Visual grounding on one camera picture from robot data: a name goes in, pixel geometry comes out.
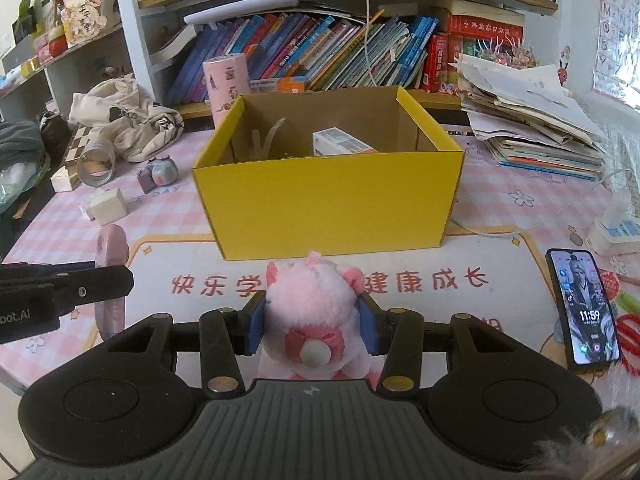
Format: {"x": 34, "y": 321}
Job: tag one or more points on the yellow cardboard box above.
{"x": 325, "y": 210}

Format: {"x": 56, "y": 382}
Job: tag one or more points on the black smartphone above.
{"x": 582, "y": 310}

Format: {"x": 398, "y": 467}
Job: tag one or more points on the white desk lamp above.
{"x": 240, "y": 7}

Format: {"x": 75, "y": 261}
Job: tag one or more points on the cream printed tote bag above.
{"x": 135, "y": 130}

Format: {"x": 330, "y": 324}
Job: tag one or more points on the thick white paperback book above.
{"x": 172, "y": 45}

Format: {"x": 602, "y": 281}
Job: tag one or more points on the pink sticker-covered cylinder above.
{"x": 225, "y": 85}

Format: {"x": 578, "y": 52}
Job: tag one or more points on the beige paper strip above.
{"x": 260, "y": 147}

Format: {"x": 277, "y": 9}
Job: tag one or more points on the iridescent plastic wrap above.
{"x": 20, "y": 185}

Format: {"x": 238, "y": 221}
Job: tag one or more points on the pink plush pig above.
{"x": 310, "y": 300}

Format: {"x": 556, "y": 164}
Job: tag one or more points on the pink checked desk mat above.
{"x": 150, "y": 260}

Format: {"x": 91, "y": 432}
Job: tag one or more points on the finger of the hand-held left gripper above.
{"x": 100, "y": 282}

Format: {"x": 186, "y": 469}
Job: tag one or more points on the grey folded blanket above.
{"x": 20, "y": 140}

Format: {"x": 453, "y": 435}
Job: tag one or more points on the torn cream paper box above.
{"x": 64, "y": 180}

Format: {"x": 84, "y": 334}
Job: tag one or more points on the white wooden bookshelf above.
{"x": 132, "y": 35}

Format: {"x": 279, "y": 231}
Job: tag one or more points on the pile of papers and booklets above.
{"x": 525, "y": 110}

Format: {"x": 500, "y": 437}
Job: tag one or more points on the red scissors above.
{"x": 629, "y": 319}

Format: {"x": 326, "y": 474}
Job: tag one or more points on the wooden chessboard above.
{"x": 77, "y": 142}

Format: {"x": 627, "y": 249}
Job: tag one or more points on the row of colourful books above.
{"x": 310, "y": 45}

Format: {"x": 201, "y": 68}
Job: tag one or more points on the purple grey toy camera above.
{"x": 160, "y": 175}

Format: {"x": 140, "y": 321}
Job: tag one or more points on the brown leather bag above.
{"x": 55, "y": 130}

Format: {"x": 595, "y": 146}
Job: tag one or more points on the grey fluffy fur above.
{"x": 555, "y": 460}

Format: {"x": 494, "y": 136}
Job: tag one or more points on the alphabet wall poster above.
{"x": 620, "y": 35}

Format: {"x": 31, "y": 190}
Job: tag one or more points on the small cream cube box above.
{"x": 106, "y": 206}

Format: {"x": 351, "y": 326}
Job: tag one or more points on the white orange toothpaste box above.
{"x": 340, "y": 142}

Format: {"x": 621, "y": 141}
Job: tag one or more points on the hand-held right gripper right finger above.
{"x": 367, "y": 325}

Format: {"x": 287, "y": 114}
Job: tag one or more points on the white power strip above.
{"x": 620, "y": 232}

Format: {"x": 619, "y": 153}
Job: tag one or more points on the clear packing tape roll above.
{"x": 100, "y": 146}

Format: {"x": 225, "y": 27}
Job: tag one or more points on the pink hand-held fan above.
{"x": 112, "y": 245}

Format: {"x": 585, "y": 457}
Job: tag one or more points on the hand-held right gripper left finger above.
{"x": 257, "y": 325}

